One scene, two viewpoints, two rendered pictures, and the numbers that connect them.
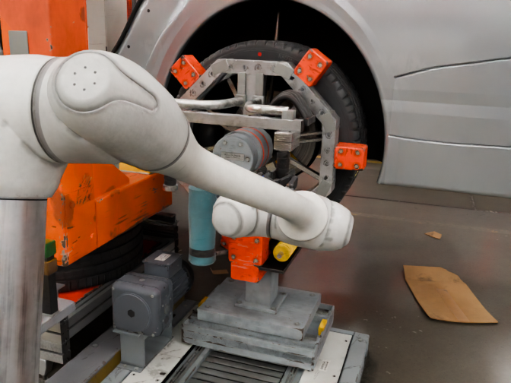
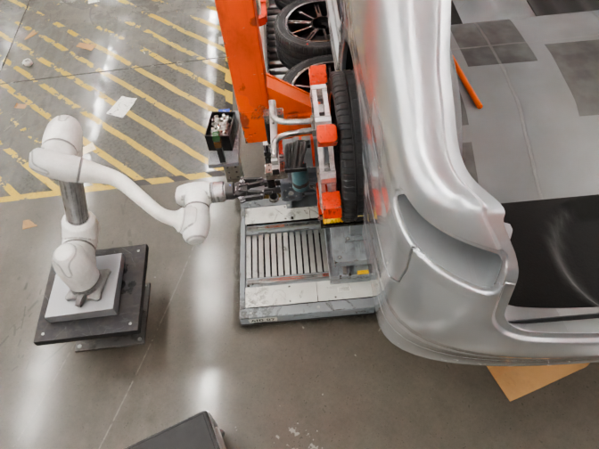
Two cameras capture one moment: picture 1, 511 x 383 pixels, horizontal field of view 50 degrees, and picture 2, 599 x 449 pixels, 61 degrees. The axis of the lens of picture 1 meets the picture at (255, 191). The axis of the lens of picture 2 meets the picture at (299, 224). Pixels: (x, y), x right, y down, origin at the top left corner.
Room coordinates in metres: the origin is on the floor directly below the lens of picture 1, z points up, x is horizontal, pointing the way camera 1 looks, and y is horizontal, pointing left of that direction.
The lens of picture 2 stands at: (1.12, -1.48, 2.48)
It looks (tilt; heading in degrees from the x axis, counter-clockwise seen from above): 53 degrees down; 74
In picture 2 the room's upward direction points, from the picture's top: 7 degrees counter-clockwise
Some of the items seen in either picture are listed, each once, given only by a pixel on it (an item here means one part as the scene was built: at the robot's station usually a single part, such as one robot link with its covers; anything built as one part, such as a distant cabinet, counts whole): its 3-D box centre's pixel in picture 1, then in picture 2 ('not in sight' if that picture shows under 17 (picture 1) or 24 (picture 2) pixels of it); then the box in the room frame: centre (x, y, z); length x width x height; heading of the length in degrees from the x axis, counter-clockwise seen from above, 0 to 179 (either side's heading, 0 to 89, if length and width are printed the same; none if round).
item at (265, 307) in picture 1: (262, 277); (358, 218); (1.87, -0.04, 0.32); 0.40 x 0.30 x 0.28; 72
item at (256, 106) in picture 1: (272, 95); (293, 138); (1.56, -0.04, 1.03); 0.19 x 0.18 x 0.11; 162
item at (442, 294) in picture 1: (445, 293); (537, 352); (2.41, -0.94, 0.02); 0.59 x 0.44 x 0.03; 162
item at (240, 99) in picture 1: (208, 90); (291, 106); (1.62, 0.15, 1.03); 0.19 x 0.18 x 0.11; 162
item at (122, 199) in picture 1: (119, 175); (318, 102); (1.88, 0.49, 0.69); 0.52 x 0.17 x 0.35; 162
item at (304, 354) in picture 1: (261, 322); (357, 239); (1.87, -0.04, 0.13); 0.50 x 0.36 x 0.10; 72
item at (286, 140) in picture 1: (287, 138); (276, 170); (1.46, -0.08, 0.93); 0.09 x 0.05 x 0.05; 162
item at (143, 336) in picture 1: (162, 302); (315, 185); (1.77, 0.32, 0.26); 0.42 x 0.18 x 0.35; 162
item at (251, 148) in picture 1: (244, 150); (307, 151); (1.64, 0.04, 0.85); 0.21 x 0.14 x 0.14; 162
